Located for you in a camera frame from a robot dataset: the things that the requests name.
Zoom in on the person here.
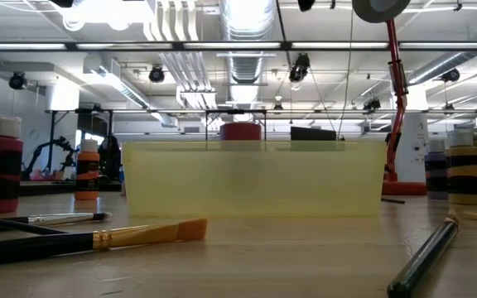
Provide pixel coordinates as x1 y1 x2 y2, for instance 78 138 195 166
99 135 123 185

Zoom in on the flat paintbrush gold ferrule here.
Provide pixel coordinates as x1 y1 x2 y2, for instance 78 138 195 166
0 217 209 267

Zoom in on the thin black-handled paintbrush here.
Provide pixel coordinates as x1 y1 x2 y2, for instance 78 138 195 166
0 214 70 236

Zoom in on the red lamp stand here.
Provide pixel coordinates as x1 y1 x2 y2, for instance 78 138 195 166
351 0 429 197

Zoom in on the paintbrush with silver ferrule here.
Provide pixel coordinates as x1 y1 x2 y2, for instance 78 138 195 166
0 211 113 228

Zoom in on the white round pillar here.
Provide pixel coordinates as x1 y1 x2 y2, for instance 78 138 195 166
395 112 430 184

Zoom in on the orange paint bottle black label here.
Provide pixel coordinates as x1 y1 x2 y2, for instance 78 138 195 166
74 139 101 202

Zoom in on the silver round air duct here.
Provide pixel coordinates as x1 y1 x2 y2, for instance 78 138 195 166
219 0 277 84

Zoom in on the yellow paint bottle black label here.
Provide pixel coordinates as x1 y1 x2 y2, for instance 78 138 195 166
445 127 477 207

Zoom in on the maroon plastic cup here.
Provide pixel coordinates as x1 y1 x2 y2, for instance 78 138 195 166
219 122 263 142

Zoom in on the small purple paint bottle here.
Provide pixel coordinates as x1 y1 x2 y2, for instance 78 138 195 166
424 138 450 201

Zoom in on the yellow translucent plastic bin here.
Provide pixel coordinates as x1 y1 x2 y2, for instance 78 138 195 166
121 140 388 219

